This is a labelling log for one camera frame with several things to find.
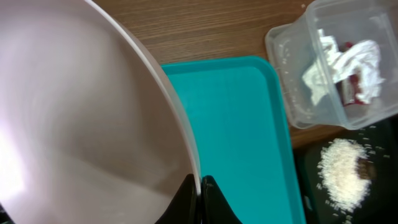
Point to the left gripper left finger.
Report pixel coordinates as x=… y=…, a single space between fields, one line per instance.
x=183 y=207

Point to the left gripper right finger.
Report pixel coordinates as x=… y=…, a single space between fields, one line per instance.
x=215 y=207

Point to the large white plate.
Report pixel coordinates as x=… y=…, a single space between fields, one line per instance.
x=92 y=130

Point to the white rice pile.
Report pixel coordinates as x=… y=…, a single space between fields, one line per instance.
x=339 y=168

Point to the brown food scrap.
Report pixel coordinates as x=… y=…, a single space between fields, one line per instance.
x=366 y=169

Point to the red snack wrapper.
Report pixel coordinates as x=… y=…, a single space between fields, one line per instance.
x=349 y=86

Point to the white napkin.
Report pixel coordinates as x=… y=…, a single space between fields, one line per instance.
x=366 y=53

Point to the teal serving tray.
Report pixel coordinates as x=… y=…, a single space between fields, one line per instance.
x=235 y=110

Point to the black plastic tray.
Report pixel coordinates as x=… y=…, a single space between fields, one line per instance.
x=380 y=205

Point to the clear plastic bin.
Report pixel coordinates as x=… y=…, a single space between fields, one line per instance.
x=295 y=51

